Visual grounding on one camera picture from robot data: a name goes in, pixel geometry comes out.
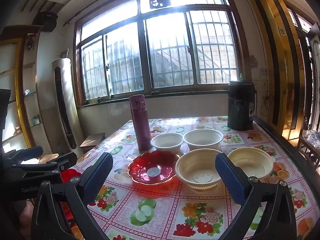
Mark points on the large white paper bowl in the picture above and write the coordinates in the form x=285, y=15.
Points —
x=203, y=137

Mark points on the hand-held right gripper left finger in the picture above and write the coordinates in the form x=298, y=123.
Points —
x=97, y=177

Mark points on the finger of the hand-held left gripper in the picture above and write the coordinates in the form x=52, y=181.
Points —
x=23, y=153

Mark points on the brown cardboard box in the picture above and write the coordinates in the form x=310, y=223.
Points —
x=92, y=140

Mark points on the ribbed cream plastic bowl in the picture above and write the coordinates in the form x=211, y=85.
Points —
x=252, y=163

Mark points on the clear plastic bag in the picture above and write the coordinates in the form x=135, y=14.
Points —
x=312, y=136

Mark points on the dark wooden chair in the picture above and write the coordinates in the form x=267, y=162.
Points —
x=310, y=152

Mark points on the small white paper bowl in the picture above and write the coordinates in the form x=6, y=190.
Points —
x=167, y=141

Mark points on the barred sliding window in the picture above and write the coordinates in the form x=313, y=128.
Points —
x=160, y=47

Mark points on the red glass scalloped plate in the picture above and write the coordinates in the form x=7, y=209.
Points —
x=152, y=167

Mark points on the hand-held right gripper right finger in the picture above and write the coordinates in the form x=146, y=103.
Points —
x=230, y=180

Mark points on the black electric kettle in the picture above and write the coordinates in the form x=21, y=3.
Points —
x=240, y=105

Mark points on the black wall speaker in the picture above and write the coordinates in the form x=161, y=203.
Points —
x=46, y=21

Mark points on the gold framed display cabinet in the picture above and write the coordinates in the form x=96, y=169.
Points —
x=17, y=87

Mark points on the floral plastic tablecloth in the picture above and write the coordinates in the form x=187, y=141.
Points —
x=175, y=205

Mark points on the smooth cream plastic bowl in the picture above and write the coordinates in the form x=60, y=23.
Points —
x=197, y=168

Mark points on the maroon thermos bottle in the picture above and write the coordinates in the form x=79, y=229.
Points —
x=139, y=122

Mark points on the white tower air conditioner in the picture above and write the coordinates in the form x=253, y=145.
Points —
x=65, y=105

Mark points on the gold framed wooden door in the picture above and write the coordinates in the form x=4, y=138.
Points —
x=277, y=60

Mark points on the window exhaust fan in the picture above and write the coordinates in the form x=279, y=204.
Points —
x=159, y=0

